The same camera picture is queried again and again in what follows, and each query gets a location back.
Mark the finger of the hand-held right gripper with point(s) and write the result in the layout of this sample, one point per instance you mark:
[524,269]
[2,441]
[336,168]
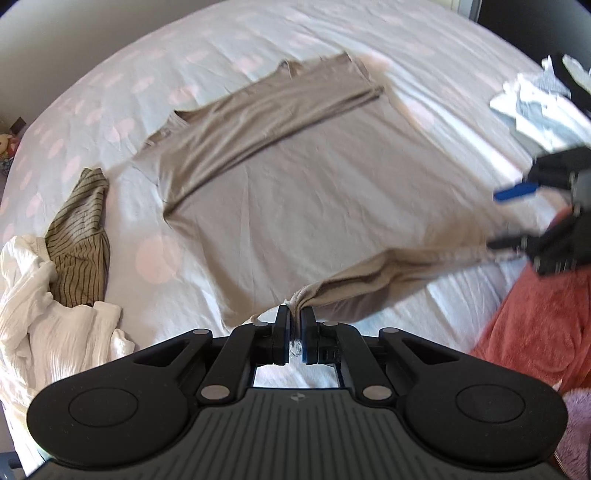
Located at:
[515,191]
[554,251]

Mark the pile of white grey clothes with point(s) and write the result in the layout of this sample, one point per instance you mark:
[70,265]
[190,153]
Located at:
[540,110]

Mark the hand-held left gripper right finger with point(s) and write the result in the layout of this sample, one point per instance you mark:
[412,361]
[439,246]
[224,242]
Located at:
[305,339]

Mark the plush toy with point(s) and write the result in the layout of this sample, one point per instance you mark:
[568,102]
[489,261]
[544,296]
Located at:
[7,145]

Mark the person's right forearm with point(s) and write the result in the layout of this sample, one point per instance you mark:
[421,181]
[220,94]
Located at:
[540,323]

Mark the bed with pink-dotted sheet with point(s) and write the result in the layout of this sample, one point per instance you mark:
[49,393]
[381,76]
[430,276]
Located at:
[438,69]

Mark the dark wooden furniture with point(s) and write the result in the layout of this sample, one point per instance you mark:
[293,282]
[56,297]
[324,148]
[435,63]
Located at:
[531,23]

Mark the taupe t-shirt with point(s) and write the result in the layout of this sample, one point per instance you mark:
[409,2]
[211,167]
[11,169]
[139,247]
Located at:
[300,184]

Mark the olive striped garment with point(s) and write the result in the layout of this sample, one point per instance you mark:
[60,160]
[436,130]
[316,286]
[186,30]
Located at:
[78,249]

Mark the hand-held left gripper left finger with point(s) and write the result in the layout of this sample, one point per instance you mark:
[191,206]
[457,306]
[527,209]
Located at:
[285,339]

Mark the white crinkled garment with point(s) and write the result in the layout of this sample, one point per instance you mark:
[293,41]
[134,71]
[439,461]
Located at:
[51,332]

